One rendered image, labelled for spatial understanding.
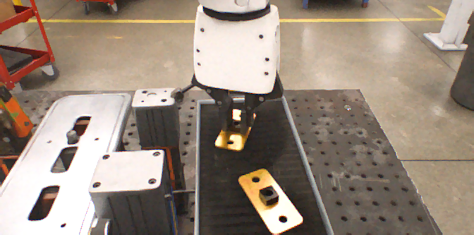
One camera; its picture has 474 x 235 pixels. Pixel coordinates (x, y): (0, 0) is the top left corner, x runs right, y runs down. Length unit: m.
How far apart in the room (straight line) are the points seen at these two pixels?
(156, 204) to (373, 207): 0.68
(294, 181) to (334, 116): 0.91
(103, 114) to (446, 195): 1.85
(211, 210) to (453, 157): 2.19
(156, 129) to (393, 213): 0.66
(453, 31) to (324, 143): 2.87
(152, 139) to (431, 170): 1.83
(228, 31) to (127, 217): 0.31
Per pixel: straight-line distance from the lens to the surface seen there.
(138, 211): 0.53
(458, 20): 3.87
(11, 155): 0.90
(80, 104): 0.88
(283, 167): 0.43
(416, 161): 2.34
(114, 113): 0.83
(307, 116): 1.29
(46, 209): 0.73
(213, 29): 0.38
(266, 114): 0.51
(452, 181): 2.31
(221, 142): 0.46
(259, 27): 0.37
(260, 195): 0.39
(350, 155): 1.16
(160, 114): 0.73
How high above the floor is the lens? 1.47
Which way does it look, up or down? 35 degrees down
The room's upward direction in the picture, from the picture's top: straight up
